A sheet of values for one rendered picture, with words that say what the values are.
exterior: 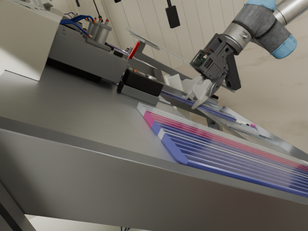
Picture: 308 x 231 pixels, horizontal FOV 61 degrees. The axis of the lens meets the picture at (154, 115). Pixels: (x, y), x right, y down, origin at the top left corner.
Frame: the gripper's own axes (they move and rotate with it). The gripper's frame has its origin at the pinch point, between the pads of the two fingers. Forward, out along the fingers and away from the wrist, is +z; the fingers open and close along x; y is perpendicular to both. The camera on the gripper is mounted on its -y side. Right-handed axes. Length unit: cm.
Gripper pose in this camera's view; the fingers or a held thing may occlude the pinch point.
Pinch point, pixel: (192, 103)
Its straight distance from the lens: 78.0
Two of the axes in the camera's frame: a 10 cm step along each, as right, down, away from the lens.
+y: -7.3, -5.1, -4.5
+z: -6.1, 7.9, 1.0
